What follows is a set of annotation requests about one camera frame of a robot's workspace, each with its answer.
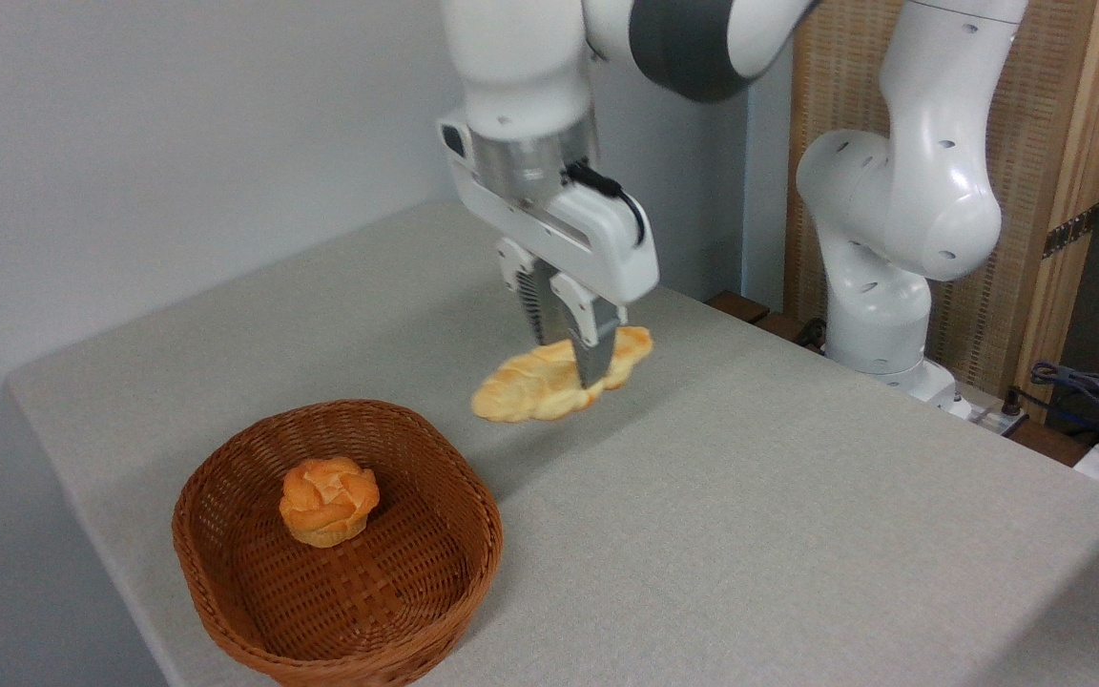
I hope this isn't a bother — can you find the black metal hinge strip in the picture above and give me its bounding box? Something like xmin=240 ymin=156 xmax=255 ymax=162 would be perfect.
xmin=1043 ymin=203 xmax=1099 ymax=260

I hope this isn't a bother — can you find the long braided pale bread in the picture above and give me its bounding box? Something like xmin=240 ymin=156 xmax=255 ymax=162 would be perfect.
xmin=470 ymin=325 xmax=654 ymax=424

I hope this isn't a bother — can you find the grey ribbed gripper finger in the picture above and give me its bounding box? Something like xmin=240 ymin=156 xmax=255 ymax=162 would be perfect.
xmin=497 ymin=239 xmax=571 ymax=346
xmin=549 ymin=274 xmax=629 ymax=389

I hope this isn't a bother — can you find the round orange bread roll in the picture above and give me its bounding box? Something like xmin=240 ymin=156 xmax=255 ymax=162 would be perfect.
xmin=280 ymin=456 xmax=382 ymax=549

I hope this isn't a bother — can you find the black cable bundle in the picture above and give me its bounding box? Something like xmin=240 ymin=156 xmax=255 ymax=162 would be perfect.
xmin=1003 ymin=361 xmax=1099 ymax=449

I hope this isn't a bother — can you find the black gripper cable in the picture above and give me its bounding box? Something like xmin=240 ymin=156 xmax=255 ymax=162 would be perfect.
xmin=564 ymin=162 xmax=648 ymax=247

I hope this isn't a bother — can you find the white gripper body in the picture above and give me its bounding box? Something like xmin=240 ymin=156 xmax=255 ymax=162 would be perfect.
xmin=437 ymin=114 xmax=661 ymax=308

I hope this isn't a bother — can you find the grey tablecloth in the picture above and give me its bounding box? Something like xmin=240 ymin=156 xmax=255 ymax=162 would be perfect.
xmin=6 ymin=200 xmax=1099 ymax=687

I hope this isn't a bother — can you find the brown wicker basket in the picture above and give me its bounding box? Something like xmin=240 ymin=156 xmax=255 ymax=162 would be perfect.
xmin=172 ymin=399 xmax=504 ymax=687

